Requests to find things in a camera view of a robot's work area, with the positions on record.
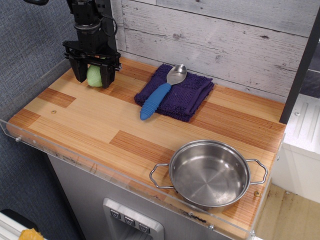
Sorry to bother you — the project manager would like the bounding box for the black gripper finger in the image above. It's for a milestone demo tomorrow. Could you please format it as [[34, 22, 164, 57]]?
[[69, 56, 88, 83], [100, 64, 116, 89]]

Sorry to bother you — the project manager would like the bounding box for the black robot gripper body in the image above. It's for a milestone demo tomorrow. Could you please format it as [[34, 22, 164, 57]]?
[[62, 23, 122, 71]]

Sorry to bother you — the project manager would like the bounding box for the green plastic lime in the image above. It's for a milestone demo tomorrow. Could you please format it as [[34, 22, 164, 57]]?
[[86, 65, 103, 88]]

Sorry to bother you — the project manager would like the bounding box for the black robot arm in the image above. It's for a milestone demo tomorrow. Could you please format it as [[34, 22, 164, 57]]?
[[62, 0, 122, 89]]

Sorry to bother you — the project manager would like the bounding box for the purple folded rag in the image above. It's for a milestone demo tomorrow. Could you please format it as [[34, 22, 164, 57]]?
[[134, 64, 214, 122]]

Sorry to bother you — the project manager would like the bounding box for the grey toy fridge cabinet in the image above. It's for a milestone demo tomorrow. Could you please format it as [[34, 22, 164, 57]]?
[[49, 155, 227, 240]]

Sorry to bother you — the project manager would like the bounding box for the stainless steel pot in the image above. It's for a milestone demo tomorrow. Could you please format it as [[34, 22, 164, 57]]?
[[149, 139, 270, 215]]

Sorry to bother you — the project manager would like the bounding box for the silver dispenser button panel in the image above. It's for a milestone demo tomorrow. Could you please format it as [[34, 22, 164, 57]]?
[[103, 197, 165, 240]]

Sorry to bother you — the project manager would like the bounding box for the white toy sink counter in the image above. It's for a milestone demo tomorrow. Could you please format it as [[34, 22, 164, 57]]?
[[271, 94, 320, 203]]

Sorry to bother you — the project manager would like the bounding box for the blue handled metal spoon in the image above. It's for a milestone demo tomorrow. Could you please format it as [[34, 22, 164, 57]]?
[[139, 64, 187, 121]]

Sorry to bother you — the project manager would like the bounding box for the clear acrylic guard rail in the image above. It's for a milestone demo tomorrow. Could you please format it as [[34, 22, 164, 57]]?
[[0, 34, 287, 240]]

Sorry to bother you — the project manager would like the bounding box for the dark right vertical post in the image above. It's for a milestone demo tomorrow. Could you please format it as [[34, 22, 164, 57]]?
[[279, 9, 320, 124]]

